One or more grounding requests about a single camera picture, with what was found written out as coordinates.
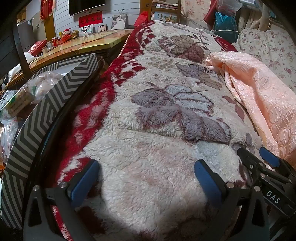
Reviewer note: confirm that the dark wooden chair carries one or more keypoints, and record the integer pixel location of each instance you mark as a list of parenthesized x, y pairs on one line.
[(22, 53)]

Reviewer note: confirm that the red paper bag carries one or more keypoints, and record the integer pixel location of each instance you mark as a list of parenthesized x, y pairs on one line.
[(140, 18)]

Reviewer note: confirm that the clear bag of round pastries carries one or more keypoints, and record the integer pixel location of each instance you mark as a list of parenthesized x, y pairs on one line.
[(46, 84)]

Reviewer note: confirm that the red cloth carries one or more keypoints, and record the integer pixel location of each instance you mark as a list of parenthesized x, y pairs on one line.
[(210, 12)]

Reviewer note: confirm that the wall television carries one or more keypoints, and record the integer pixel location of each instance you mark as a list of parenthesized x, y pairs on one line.
[(87, 7)]

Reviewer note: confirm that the cream curtain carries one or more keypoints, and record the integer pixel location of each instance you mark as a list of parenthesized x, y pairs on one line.
[(254, 20)]

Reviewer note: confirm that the clear plastic bag red print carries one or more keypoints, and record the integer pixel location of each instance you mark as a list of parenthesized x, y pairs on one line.
[(9, 141)]

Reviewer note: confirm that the large wedding photo print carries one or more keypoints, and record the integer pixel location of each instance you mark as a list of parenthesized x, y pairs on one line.
[(119, 22)]

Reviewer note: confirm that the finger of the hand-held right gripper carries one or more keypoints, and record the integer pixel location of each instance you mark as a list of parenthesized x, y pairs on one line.
[(248, 160), (269, 157)]

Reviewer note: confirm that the brown plush bear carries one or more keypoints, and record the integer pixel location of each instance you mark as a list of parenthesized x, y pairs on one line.
[(75, 34)]

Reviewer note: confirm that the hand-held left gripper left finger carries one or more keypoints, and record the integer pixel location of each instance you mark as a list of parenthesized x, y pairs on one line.
[(83, 183)]

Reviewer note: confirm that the red and cream floral blanket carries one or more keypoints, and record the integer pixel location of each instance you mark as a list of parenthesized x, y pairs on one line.
[(161, 143)]

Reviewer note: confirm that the grey refrigerator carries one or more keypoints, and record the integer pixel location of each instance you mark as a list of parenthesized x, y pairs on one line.
[(24, 31)]

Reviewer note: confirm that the red hanging wall decoration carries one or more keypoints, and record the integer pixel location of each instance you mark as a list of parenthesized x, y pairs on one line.
[(47, 9)]

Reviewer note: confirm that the green and white cracker packet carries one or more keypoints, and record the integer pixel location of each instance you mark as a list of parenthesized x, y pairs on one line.
[(17, 103)]

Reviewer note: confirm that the small framed photo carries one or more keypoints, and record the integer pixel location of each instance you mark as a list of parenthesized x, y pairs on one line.
[(102, 28), (86, 29)]

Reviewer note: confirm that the pink quilted blanket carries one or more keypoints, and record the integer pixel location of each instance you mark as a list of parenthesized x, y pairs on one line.
[(261, 99)]

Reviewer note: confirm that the floral sofa cushion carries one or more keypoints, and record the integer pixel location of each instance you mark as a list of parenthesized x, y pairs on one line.
[(270, 46)]

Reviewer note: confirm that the red plush doll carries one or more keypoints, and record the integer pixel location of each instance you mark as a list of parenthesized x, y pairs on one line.
[(65, 34)]

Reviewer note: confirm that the red gift bag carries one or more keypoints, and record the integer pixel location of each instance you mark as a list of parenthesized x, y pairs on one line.
[(38, 47)]

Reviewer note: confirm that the chevron striped cardboard box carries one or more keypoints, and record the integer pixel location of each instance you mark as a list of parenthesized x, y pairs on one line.
[(34, 129)]

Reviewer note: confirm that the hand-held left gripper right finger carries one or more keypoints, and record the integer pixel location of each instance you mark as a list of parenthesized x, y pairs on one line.
[(207, 183)]

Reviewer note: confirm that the white plastic bag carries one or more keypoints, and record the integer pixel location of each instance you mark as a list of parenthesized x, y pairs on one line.
[(30, 58)]

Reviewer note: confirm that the blue plastic bag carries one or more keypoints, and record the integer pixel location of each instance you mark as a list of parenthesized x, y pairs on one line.
[(225, 24)]

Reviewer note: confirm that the glossy wooden table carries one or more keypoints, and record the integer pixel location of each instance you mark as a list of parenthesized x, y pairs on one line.
[(92, 44)]

